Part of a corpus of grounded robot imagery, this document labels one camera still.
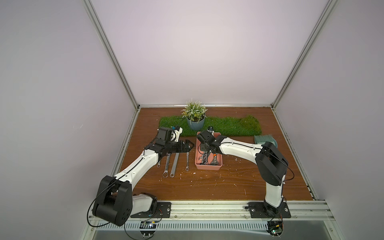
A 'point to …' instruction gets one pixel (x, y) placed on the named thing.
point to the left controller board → (147, 228)
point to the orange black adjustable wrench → (215, 158)
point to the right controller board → (275, 228)
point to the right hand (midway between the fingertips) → (204, 142)
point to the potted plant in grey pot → (194, 111)
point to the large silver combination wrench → (172, 173)
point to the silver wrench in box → (158, 165)
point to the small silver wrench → (187, 168)
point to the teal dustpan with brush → (260, 139)
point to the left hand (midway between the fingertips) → (189, 144)
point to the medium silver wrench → (165, 173)
